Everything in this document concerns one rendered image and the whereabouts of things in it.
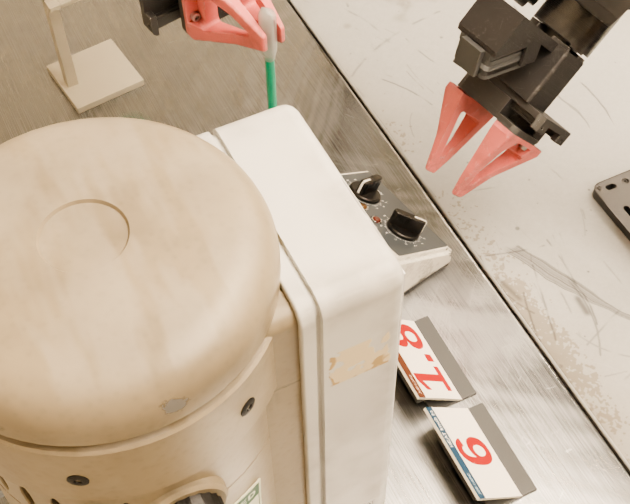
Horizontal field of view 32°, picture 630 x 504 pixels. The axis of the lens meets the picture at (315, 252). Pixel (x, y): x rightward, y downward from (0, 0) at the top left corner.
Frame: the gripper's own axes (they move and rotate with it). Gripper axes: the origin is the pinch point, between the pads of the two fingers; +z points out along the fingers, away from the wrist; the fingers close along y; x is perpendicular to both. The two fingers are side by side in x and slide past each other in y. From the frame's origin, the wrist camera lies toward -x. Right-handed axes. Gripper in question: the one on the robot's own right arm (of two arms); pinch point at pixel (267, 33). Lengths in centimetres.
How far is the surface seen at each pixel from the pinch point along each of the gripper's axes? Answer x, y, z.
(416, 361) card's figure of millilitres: 29.6, 3.5, 14.6
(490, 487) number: 29.3, 0.5, 27.2
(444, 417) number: 29.1, 1.6, 20.3
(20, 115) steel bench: 32.4, -9.4, -35.9
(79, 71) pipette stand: 31.7, -1.2, -37.1
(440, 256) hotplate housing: 29.1, 12.2, 7.6
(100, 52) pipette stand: 31.8, 2.1, -38.3
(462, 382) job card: 31.8, 6.2, 17.8
